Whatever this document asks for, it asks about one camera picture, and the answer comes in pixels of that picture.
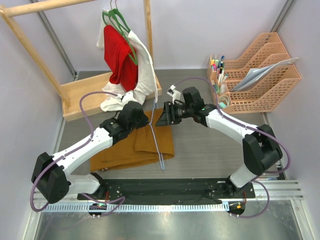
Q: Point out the grey paper folder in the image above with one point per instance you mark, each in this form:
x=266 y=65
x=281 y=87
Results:
x=255 y=75

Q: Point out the pens in organizer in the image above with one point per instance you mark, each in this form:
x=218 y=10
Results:
x=217 y=66

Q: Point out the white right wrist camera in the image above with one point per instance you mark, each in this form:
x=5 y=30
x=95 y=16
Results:
x=174 y=93

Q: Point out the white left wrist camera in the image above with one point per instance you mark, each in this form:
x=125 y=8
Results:
x=127 y=97

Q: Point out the white shirt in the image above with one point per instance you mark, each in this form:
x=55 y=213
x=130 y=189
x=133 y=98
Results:
x=146 y=83

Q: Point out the green hanger back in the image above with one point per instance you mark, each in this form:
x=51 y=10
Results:
x=111 y=17

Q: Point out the mustard brown trousers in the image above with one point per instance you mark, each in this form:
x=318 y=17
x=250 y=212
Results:
x=138 y=149

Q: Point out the red shirt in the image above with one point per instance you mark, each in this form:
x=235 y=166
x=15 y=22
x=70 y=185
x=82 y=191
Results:
x=117 y=55

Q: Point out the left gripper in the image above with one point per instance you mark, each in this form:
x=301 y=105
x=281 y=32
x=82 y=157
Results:
x=144 y=120

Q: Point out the white slotted cable duct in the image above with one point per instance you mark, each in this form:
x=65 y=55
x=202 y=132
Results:
x=91 y=207

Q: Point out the green hanger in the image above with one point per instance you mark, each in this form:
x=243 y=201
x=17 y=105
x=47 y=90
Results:
x=111 y=17
x=125 y=27

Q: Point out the peach plastic desk organizer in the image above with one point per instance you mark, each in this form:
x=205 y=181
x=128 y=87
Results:
x=266 y=95

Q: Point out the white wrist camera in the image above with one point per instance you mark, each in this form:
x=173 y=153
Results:
x=174 y=93
x=127 y=97

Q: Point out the mint charger with cable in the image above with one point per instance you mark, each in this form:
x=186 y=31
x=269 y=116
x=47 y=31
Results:
x=224 y=101

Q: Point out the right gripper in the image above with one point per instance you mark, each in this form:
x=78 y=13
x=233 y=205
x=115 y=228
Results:
x=168 y=116

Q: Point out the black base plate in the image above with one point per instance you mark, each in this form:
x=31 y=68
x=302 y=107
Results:
x=211 y=188

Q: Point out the wooden clothes rack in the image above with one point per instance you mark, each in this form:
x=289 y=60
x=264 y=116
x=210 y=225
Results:
x=71 y=92

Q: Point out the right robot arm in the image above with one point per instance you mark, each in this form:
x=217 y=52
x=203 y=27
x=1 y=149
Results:
x=259 y=146

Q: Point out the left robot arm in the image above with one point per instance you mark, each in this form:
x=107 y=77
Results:
x=53 y=174

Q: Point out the aluminium frame rail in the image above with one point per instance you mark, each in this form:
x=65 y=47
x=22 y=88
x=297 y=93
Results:
x=278 y=190

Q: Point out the green eraser box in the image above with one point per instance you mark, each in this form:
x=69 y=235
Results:
x=216 y=89

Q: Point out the green hanger front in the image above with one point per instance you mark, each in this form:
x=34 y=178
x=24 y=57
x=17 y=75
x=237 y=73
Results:
x=125 y=27

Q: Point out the light blue wire hanger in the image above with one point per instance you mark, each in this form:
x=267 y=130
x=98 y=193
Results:
x=160 y=155

